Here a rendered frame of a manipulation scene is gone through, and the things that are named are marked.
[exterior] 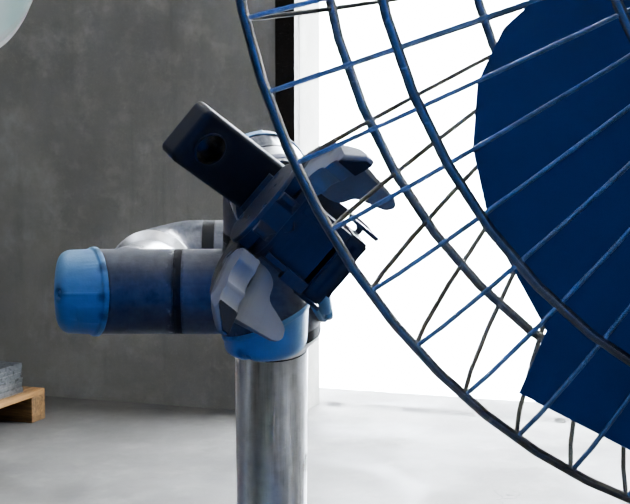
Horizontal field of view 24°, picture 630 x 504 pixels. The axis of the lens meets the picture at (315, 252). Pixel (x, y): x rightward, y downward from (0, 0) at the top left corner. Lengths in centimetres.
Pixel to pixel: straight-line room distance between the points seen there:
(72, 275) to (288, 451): 55
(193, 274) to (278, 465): 53
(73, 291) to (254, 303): 27
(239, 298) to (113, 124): 508
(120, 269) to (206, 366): 473
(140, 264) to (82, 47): 490
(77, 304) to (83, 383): 499
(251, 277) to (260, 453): 72
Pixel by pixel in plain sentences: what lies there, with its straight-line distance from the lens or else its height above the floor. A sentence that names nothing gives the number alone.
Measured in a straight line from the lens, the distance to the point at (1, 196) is 635.
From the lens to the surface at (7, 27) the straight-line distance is 95.
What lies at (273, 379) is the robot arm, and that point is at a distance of 168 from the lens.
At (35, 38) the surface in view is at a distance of 625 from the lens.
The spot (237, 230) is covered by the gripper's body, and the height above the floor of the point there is 112.
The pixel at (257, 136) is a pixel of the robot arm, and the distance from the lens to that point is 126.
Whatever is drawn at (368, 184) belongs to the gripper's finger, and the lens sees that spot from 101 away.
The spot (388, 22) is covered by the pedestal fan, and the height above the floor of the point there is 124.
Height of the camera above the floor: 120
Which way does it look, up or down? 5 degrees down
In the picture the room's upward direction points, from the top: straight up
